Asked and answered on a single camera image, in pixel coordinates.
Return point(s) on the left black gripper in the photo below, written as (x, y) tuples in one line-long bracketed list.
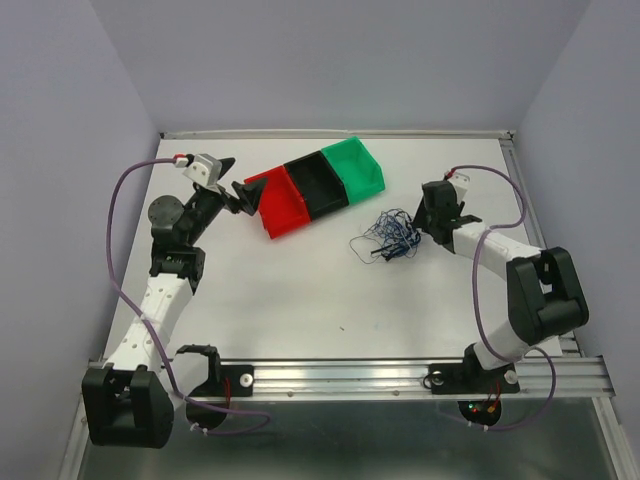
[(250, 194)]

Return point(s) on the back aluminium rail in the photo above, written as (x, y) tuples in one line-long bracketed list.
[(230, 134)]

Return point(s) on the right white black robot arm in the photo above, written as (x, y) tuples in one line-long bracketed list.
[(543, 291)]

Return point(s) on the black plastic bin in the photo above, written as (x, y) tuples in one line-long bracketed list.
[(318, 183)]

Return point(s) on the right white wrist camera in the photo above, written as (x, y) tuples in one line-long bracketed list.
[(460, 183)]

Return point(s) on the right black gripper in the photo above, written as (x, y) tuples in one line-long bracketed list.
[(421, 216)]

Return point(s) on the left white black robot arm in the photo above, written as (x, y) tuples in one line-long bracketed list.
[(130, 400)]

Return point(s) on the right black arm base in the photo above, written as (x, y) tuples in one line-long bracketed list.
[(480, 391)]

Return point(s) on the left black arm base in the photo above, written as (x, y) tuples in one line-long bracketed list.
[(222, 381)]

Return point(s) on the red plastic bin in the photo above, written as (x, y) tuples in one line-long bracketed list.
[(282, 207)]

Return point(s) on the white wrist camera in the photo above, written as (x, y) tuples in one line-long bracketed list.
[(204, 170), (460, 183)]

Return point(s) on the green plastic bin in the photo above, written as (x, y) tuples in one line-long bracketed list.
[(359, 172)]

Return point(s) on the front aluminium rail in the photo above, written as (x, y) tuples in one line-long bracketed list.
[(374, 380)]

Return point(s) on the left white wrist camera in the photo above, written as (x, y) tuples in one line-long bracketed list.
[(204, 170)]

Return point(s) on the right side aluminium rail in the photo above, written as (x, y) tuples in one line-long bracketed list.
[(568, 342)]

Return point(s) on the aluminium rail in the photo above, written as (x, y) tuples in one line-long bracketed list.
[(568, 342), (230, 134), (374, 380)]

